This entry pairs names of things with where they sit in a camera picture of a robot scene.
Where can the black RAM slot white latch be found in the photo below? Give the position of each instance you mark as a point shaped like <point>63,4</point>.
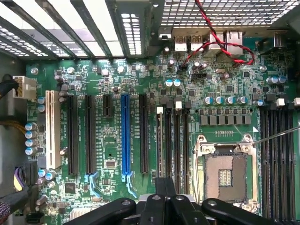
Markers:
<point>272,164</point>
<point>177,140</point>
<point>159,110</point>
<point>291,164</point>

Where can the green motherboard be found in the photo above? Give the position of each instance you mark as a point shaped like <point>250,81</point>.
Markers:
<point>110,140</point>

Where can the silver video port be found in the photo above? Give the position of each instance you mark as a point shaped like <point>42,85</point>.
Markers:
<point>165,32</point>

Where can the white expansion slot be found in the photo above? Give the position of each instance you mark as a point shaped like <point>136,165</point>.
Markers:
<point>52,129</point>

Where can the thin metal locking lever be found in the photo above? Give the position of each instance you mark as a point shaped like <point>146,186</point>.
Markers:
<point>276,136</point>

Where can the silver rear port block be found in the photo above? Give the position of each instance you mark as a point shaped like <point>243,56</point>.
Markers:
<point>216,45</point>
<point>197,43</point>
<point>181,43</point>
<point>235,39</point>

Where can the long black expansion slot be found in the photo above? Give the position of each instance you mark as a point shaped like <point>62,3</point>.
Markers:
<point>73,133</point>
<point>143,133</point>

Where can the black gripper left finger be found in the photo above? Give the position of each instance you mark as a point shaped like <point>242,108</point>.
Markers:
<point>150,211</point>

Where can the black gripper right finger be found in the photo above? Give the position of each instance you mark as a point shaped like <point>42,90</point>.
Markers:
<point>182,211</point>

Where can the silver CPU socket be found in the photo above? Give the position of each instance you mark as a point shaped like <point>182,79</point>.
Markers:
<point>225,168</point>

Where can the open metal PC case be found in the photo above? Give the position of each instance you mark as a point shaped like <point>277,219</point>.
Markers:
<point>153,28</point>

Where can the black expansion slot blue latch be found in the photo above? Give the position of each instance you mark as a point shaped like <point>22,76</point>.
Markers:
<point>90,133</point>

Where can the white power connector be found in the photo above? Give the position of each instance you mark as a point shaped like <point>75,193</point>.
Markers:
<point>25,86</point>

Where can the short black expansion slot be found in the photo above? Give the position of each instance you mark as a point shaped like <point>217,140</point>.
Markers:
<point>107,105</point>

